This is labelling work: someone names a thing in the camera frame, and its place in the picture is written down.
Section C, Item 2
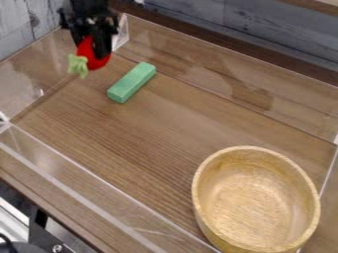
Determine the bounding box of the green rectangular block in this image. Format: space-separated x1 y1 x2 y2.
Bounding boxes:
107 62 158 104

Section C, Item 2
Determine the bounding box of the clear acrylic enclosure wall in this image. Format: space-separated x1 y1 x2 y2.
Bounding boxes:
0 13 338 253

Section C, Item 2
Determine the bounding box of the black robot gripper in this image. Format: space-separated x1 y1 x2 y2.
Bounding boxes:
58 0 119 59

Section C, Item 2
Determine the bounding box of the black cable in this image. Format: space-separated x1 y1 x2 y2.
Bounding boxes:
0 234 18 253

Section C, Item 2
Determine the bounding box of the light wooden bowl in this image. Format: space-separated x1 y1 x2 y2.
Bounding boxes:
191 145 321 253

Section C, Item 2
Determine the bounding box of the red plush strawberry toy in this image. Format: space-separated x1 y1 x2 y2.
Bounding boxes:
67 36 111 79

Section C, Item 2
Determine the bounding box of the black metal table mount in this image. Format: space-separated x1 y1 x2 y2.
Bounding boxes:
28 207 95 253

